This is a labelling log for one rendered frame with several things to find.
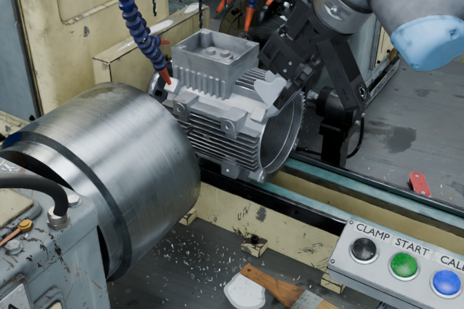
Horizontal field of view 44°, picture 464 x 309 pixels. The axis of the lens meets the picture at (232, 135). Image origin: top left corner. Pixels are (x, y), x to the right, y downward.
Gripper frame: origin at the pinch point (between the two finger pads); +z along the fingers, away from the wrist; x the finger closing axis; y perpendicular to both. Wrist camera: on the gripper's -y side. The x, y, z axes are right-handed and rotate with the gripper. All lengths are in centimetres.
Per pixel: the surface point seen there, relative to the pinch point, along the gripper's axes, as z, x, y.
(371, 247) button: -10.6, 19.2, -21.1
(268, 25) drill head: 6.4, -26.7, 14.6
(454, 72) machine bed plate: 19, -89, -25
